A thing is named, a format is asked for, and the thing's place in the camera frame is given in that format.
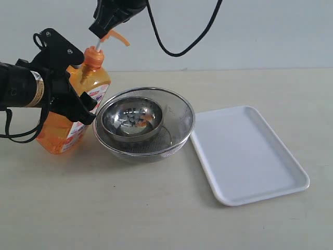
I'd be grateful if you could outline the orange dish soap pump bottle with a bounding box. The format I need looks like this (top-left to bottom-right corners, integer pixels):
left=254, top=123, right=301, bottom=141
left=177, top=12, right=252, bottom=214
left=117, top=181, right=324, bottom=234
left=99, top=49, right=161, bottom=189
left=36, top=30, right=130, bottom=154

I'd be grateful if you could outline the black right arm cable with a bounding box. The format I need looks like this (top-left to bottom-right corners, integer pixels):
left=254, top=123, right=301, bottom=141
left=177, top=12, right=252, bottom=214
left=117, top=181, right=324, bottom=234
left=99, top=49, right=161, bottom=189
left=146, top=0, right=224, bottom=57

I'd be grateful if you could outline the steel mesh strainer basket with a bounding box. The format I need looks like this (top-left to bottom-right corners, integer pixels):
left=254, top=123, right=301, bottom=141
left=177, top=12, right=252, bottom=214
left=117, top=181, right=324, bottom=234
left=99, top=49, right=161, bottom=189
left=93, top=87, right=196, bottom=163

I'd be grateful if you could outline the small stainless steel bowl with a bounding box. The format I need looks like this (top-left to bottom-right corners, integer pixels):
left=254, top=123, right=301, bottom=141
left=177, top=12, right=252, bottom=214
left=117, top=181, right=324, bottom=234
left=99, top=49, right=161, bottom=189
left=100, top=96, right=164, bottom=143

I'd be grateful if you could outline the white rectangular plastic tray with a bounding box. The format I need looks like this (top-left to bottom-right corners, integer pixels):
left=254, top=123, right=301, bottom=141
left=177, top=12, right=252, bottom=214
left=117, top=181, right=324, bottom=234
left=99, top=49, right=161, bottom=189
left=190, top=106, right=310, bottom=206

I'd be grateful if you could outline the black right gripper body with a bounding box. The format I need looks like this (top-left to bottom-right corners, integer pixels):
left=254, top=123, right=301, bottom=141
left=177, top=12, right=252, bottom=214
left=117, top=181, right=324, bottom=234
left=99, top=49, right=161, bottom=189
left=93, top=0, right=147, bottom=26

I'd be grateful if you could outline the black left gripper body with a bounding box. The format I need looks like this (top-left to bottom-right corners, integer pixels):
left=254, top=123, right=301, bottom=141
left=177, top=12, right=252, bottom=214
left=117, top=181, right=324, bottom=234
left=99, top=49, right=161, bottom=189
left=16, top=28, right=84, bottom=116

